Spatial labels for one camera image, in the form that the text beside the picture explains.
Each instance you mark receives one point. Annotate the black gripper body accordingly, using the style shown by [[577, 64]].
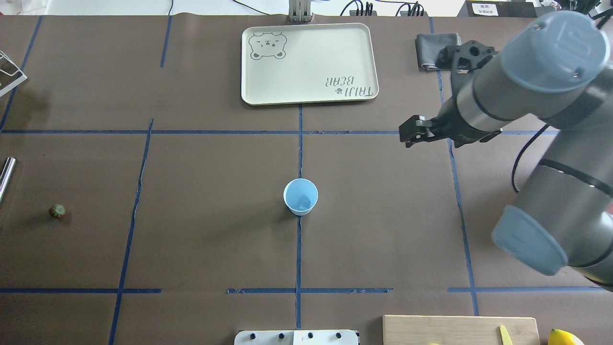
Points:
[[454, 125]]

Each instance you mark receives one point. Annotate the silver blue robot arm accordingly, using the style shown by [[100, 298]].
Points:
[[557, 68]]

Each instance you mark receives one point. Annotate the light blue cup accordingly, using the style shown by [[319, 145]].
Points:
[[300, 196]]

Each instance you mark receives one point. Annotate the grey folded cloth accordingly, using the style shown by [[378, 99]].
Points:
[[428, 46]]

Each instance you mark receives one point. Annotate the black power strip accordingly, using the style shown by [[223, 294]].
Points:
[[384, 12]]

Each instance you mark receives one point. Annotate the cream bear tray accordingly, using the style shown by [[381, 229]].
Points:
[[307, 63]]

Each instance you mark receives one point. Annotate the wooden cutting board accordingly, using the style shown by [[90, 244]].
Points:
[[457, 330]]

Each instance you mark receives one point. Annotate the yellow-green plastic knife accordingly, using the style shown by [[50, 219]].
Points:
[[504, 336]]

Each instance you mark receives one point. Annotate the yellow lemon upper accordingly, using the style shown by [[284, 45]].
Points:
[[562, 337]]

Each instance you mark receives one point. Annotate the red strawberry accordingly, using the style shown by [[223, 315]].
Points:
[[57, 211]]

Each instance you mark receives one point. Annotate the steel muddler with black tip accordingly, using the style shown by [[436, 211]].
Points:
[[6, 174]]

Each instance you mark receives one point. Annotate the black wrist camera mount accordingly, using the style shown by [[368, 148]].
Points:
[[464, 58]]

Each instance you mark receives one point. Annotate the aluminium frame post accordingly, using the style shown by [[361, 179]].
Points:
[[299, 11]]

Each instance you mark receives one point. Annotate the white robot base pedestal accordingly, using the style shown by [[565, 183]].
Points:
[[298, 337]]

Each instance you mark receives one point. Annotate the white wire cup rack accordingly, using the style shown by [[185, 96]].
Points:
[[10, 75]]

